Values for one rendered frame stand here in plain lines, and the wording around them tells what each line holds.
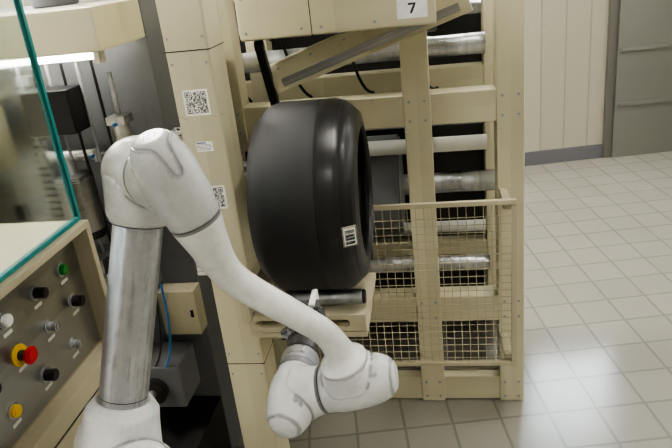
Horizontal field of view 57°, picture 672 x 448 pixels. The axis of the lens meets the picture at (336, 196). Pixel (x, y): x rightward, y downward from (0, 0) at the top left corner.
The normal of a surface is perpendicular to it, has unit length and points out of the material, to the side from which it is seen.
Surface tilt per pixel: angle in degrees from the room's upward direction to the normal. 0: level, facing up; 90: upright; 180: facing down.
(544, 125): 90
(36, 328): 90
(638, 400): 0
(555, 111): 90
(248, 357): 90
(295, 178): 59
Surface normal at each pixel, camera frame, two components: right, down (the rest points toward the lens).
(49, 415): -0.11, -0.93
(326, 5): -0.13, 0.36
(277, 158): -0.17, -0.35
